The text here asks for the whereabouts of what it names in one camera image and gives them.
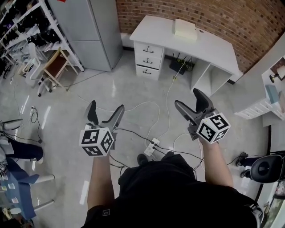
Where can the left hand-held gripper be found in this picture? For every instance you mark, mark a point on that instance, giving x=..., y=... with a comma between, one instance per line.
x=95, y=140

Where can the person's left forearm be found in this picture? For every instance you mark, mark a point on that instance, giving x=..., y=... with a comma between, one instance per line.
x=101, y=178

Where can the white side cabinet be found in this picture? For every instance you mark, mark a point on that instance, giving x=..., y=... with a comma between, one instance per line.
x=253, y=98

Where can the blue cloth covered table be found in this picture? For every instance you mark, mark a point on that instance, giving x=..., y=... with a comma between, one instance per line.
x=19, y=189

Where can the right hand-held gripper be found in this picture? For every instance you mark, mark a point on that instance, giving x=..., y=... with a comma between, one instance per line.
x=212, y=129

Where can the black router with antennas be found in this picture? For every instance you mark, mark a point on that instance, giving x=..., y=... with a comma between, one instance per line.
x=178, y=65

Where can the white desk drawer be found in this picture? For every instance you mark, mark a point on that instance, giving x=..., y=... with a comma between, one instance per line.
x=140, y=47
x=141, y=59
x=153, y=74

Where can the grey metal cabinet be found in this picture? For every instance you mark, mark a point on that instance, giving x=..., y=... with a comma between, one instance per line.
x=93, y=33

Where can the white power strip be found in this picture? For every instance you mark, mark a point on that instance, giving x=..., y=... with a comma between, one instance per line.
x=151, y=147

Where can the person's black shoe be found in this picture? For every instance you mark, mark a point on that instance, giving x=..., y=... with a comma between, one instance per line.
x=142, y=159

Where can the white storage shelf rack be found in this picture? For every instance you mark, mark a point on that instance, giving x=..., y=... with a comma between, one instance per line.
x=33, y=24

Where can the teal box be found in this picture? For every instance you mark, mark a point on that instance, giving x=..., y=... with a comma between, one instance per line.
x=272, y=94

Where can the person's black clothing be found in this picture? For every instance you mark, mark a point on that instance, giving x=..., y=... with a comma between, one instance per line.
x=169, y=196

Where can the wooden chair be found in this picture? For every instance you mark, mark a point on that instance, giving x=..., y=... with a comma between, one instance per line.
x=55, y=66

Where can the black office chair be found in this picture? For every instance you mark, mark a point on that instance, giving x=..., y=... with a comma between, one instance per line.
x=267, y=167

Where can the person's right forearm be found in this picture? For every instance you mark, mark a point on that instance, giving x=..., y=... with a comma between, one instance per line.
x=217, y=164

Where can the white desk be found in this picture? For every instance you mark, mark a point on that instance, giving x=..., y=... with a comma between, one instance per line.
x=200, y=49

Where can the white rolling chair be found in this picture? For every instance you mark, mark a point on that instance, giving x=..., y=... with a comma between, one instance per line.
x=33, y=73

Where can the small black lamp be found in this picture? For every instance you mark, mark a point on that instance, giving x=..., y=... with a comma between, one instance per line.
x=273, y=78

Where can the flat white box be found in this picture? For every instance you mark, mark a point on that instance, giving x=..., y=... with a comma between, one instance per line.
x=184, y=29

